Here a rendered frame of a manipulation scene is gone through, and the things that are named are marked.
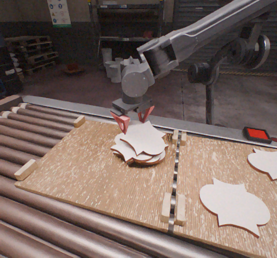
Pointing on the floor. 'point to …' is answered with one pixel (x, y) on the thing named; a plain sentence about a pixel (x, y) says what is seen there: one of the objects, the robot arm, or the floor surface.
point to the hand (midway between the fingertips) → (133, 126)
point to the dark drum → (9, 73)
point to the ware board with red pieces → (73, 69)
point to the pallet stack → (31, 52)
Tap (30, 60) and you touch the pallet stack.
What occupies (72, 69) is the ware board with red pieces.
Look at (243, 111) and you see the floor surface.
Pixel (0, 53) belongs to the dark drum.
